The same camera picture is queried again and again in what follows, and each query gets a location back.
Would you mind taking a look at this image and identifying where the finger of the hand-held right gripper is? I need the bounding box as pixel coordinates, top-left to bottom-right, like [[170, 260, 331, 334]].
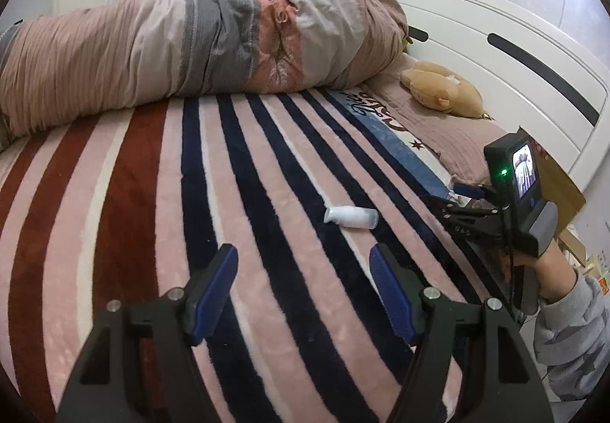
[[431, 197, 502, 243], [453, 183, 496, 200]]

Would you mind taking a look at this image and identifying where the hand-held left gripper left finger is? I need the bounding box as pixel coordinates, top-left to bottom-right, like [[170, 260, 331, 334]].
[[56, 243, 239, 423]]

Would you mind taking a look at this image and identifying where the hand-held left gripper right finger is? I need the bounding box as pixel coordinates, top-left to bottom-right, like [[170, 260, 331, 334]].
[[369, 242, 554, 423]]

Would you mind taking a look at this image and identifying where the brown cardboard box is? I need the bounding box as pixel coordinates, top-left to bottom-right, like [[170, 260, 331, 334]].
[[517, 125, 588, 257]]

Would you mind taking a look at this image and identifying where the small white bottle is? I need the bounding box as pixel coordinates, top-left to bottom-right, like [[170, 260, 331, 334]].
[[324, 207, 380, 230]]

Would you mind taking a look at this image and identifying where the person's right forearm grey sleeve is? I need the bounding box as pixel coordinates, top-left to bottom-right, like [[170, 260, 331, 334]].
[[533, 274, 610, 403]]

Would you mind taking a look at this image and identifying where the person's right hand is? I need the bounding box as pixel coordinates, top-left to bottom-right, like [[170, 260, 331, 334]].
[[496, 242, 578, 306]]

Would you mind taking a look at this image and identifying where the striped plush blanket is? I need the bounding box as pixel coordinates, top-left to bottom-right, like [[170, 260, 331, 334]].
[[0, 87, 518, 423]]

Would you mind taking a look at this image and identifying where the tan plush toy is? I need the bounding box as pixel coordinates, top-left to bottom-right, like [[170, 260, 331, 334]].
[[400, 62, 483, 119]]

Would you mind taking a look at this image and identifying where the white bed headboard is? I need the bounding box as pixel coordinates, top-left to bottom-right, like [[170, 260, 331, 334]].
[[381, 0, 610, 216]]

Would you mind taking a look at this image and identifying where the pink grey striped quilt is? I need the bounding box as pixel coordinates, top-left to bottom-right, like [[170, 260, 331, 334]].
[[0, 0, 409, 138]]

